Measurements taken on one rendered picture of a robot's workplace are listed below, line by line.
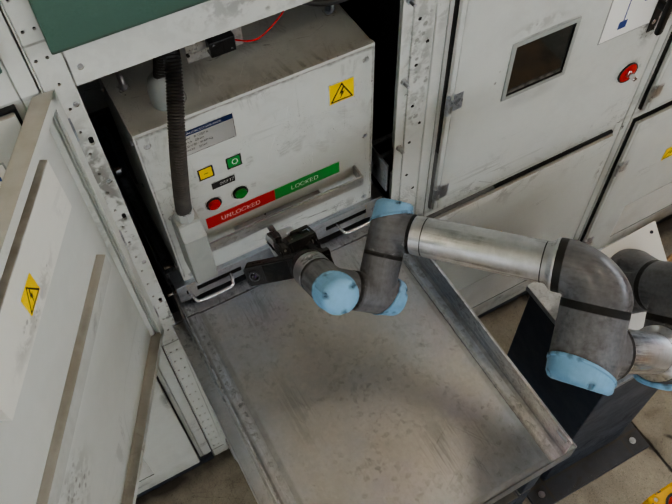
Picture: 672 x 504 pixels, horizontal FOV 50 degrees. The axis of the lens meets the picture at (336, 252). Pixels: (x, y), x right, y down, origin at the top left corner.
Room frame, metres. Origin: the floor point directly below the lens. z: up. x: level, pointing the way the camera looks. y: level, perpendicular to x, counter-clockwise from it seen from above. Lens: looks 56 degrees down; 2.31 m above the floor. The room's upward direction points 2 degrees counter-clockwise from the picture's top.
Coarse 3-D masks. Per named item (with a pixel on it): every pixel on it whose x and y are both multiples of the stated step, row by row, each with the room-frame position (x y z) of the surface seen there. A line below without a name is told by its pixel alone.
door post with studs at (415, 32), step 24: (408, 0) 1.09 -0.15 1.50; (432, 0) 1.12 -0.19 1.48; (408, 24) 1.10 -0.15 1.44; (432, 24) 1.12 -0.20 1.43; (408, 48) 1.10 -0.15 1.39; (408, 72) 1.10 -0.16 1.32; (408, 96) 1.10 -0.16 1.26; (408, 120) 1.10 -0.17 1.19; (408, 144) 1.10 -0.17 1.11; (408, 168) 1.11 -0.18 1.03; (408, 192) 1.11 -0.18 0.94
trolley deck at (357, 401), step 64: (256, 320) 0.82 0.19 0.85; (320, 320) 0.82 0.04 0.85; (384, 320) 0.81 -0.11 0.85; (256, 384) 0.67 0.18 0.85; (320, 384) 0.66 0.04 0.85; (384, 384) 0.65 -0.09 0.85; (448, 384) 0.65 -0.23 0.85; (320, 448) 0.52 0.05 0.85; (384, 448) 0.51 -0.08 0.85; (448, 448) 0.51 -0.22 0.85; (512, 448) 0.50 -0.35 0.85
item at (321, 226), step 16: (352, 208) 1.08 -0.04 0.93; (320, 224) 1.04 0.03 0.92; (240, 256) 0.95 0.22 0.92; (256, 256) 0.96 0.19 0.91; (272, 256) 0.98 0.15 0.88; (176, 272) 0.91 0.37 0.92; (224, 272) 0.92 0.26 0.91; (240, 272) 0.94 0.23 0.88; (176, 288) 0.87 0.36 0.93; (208, 288) 0.90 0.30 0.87
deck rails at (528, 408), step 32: (416, 256) 0.98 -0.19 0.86; (448, 288) 0.86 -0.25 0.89; (192, 320) 0.83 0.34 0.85; (448, 320) 0.80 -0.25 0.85; (480, 352) 0.72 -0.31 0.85; (224, 384) 0.67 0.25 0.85; (512, 384) 0.64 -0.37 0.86; (544, 416) 0.55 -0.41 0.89; (256, 448) 0.52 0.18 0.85; (544, 448) 0.50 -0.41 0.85
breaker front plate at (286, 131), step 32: (352, 64) 1.09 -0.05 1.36; (256, 96) 1.00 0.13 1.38; (288, 96) 1.03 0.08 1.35; (320, 96) 1.06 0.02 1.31; (352, 96) 1.09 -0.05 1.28; (192, 128) 0.94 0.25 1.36; (256, 128) 0.99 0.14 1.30; (288, 128) 1.02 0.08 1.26; (320, 128) 1.06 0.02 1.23; (352, 128) 1.09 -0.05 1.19; (160, 160) 0.90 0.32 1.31; (192, 160) 0.93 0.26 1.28; (224, 160) 0.96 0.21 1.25; (256, 160) 0.99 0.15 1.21; (288, 160) 1.02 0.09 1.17; (320, 160) 1.05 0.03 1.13; (352, 160) 1.09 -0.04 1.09; (160, 192) 0.90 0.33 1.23; (192, 192) 0.92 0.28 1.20; (224, 192) 0.95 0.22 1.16; (256, 192) 0.98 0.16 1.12; (320, 192) 1.05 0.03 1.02; (352, 192) 1.09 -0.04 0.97; (224, 224) 0.94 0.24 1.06; (288, 224) 1.01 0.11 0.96; (224, 256) 0.94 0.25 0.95
